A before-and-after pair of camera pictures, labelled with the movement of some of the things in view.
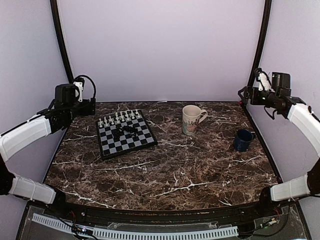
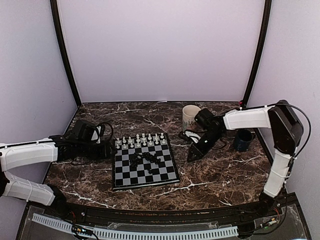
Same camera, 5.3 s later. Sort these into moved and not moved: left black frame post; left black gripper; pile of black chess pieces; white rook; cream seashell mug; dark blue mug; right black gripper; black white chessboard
Moved: pile of black chess pieces; left black gripper; black white chessboard; right black gripper; white rook
Not moved: cream seashell mug; dark blue mug; left black frame post
